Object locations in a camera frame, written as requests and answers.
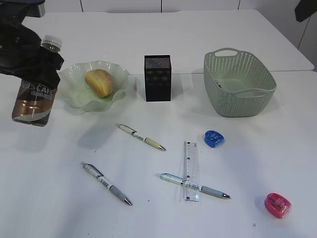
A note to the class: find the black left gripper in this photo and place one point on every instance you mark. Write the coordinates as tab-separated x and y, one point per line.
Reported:
22	56

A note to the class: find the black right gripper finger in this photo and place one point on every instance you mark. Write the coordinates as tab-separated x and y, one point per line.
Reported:
305	9

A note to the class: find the Nescafe coffee bottle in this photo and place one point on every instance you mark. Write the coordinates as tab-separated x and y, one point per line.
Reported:
34	100

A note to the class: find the bread roll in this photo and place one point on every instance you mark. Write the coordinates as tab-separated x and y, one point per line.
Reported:
100	81

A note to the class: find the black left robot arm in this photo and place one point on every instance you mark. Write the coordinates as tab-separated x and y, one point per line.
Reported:
13	12

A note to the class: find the green wavy glass plate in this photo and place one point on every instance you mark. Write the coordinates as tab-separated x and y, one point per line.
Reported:
73	89

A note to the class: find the green woven plastic basket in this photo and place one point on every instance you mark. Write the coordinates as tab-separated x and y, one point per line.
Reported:
249	86

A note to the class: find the black mesh pen holder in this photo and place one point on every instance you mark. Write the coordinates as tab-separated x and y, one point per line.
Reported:
157	71

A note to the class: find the cream white pen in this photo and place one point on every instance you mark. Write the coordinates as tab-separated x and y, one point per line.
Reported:
137	135

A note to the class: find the blue pencil sharpener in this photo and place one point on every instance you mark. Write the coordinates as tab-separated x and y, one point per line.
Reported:
213	138

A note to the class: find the pink pencil sharpener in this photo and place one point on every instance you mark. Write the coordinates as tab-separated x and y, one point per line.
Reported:
277	205

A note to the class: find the light blue grey pen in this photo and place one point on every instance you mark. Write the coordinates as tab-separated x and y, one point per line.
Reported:
203	189

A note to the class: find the clear plastic ruler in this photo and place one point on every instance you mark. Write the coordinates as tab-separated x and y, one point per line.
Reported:
190	171

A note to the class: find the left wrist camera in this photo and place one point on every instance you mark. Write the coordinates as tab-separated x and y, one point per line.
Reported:
35	8

